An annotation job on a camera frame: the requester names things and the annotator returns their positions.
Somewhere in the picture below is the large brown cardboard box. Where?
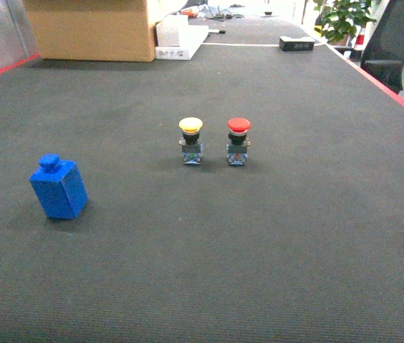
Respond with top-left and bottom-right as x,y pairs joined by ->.
23,1 -> 161,62

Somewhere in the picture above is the green potted plant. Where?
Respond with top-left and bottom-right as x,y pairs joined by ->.
313,0 -> 377,44

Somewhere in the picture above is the dark grey table mat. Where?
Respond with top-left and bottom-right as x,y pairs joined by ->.
0,43 -> 404,343

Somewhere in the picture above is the flat white box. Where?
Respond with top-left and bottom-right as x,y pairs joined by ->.
155,25 -> 208,61

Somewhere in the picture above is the small white box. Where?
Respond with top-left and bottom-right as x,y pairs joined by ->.
156,15 -> 188,46

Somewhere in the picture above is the blue block part with knob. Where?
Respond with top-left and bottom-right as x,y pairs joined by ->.
29,154 -> 88,219

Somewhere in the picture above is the black office chair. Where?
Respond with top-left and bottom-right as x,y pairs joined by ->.
360,0 -> 404,94

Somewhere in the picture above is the red mushroom push button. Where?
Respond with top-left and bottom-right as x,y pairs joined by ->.
226,117 -> 251,166

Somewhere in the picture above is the black rectangular device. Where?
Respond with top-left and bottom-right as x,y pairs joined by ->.
279,36 -> 315,51

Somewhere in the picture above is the yellow mushroom push button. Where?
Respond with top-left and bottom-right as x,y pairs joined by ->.
178,117 -> 203,165

